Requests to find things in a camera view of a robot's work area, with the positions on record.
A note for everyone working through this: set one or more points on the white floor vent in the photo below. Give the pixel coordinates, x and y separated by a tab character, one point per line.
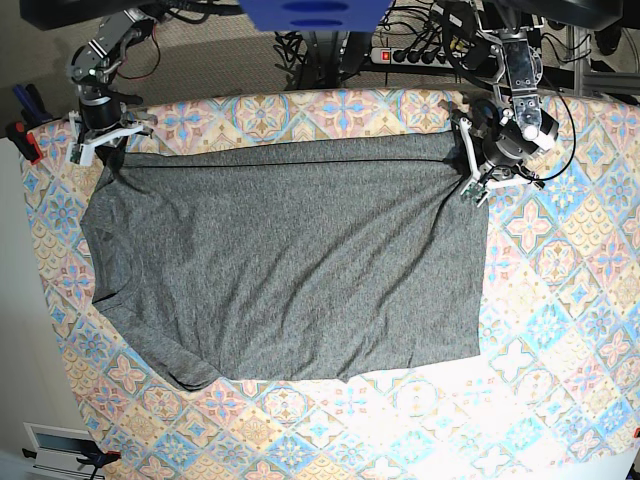
59	439

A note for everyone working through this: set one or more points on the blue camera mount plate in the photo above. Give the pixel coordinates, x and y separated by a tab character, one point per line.
315	15

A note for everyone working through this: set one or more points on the grey t-shirt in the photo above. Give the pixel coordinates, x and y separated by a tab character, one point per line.
301	261

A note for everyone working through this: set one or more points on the red black clamp upper left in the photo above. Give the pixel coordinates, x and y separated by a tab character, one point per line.
24	141

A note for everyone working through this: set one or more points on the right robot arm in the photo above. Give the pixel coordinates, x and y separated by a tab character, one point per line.
95	66

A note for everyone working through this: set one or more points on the blue black clamp handles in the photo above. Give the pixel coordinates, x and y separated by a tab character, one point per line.
33	110

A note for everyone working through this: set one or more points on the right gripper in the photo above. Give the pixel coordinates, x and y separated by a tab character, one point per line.
103	126

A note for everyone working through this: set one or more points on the patterned tablecloth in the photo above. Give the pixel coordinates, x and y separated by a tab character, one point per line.
557	382

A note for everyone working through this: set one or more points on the black orange clamp lower left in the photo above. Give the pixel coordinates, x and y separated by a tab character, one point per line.
95	457

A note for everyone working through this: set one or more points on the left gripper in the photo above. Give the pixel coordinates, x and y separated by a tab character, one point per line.
494	158

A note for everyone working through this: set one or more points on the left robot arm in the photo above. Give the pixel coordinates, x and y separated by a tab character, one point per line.
490	49

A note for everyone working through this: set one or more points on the white power strip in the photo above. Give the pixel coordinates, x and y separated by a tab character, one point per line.
421	57

